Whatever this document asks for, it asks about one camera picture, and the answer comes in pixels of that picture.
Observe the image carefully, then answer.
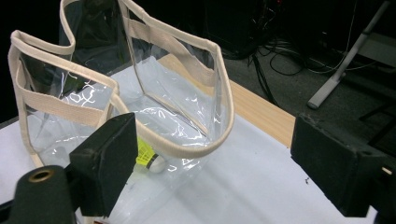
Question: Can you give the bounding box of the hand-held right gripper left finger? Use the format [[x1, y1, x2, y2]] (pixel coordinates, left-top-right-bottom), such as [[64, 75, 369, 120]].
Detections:
[[69, 112, 139, 217]]

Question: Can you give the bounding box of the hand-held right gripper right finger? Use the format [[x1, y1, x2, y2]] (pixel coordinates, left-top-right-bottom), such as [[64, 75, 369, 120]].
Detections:
[[290, 113, 387, 218]]

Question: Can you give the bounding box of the yellow shuttlecock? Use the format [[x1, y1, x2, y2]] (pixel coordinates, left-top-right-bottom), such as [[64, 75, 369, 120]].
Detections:
[[135, 135, 166, 175]]

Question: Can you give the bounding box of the clear plastic bag beige trim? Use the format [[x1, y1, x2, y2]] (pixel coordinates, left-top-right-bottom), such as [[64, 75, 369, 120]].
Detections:
[[7, 0, 236, 175]]

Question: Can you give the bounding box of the grey metal stand leg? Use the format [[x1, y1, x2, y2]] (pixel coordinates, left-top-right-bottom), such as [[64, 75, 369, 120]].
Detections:
[[306, 0, 396, 110]]

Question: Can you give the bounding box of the wooden table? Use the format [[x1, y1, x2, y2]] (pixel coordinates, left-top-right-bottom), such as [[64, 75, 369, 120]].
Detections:
[[158, 54, 297, 148]]

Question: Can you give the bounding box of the white table board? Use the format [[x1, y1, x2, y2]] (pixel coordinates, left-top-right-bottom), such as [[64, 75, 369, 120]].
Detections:
[[0, 55, 379, 224]]

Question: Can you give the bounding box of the black floor cable bundle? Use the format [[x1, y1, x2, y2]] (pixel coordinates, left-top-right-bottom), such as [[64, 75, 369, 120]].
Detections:
[[247, 31, 375, 106]]

